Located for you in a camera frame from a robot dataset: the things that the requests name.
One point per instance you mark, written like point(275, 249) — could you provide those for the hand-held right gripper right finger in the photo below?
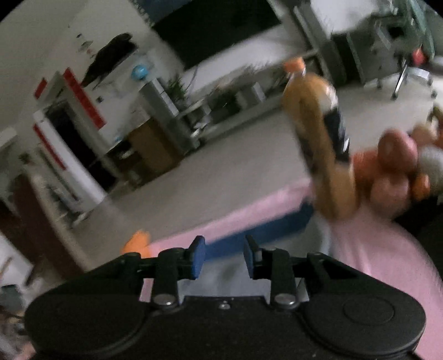
point(251, 258)

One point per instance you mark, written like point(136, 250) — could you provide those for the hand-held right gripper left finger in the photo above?
point(196, 258)

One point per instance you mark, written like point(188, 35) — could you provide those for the grey and blue sweatshirt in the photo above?
point(270, 226)

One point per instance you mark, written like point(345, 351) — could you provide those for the orange plush toy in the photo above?
point(136, 242)

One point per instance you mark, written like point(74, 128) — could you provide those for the brown wooden cabinet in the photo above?
point(152, 147)

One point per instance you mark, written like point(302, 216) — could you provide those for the pink printed blanket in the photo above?
point(373, 249)

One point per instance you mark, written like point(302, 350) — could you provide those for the orange juice bottle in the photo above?
point(318, 138)

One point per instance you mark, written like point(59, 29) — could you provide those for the large orange fruit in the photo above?
point(367, 168)

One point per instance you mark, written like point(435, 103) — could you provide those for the grey television stand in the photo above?
point(242, 107)

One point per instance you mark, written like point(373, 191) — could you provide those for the pale red apple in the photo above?
point(389, 192)

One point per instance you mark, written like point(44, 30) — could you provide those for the tall grey speaker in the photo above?
point(166, 107)

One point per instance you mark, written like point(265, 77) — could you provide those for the green potted plant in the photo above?
point(178, 90)

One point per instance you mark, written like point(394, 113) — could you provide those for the small orange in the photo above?
point(422, 187)

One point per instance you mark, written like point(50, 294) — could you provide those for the blue globe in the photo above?
point(140, 72)

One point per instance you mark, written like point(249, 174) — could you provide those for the white net wrapped fruit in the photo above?
point(432, 162)

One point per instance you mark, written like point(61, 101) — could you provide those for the pale pear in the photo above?
point(424, 135)

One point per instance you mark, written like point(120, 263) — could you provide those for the black television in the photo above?
point(214, 31)

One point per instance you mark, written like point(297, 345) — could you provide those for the grey drawer cabinet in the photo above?
point(363, 48)

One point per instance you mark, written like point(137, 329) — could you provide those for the chrome office chair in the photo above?
point(405, 72)

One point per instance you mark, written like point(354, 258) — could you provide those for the door frame with red banners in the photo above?
point(86, 100)

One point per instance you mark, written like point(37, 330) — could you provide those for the black wall object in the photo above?
point(107, 59)

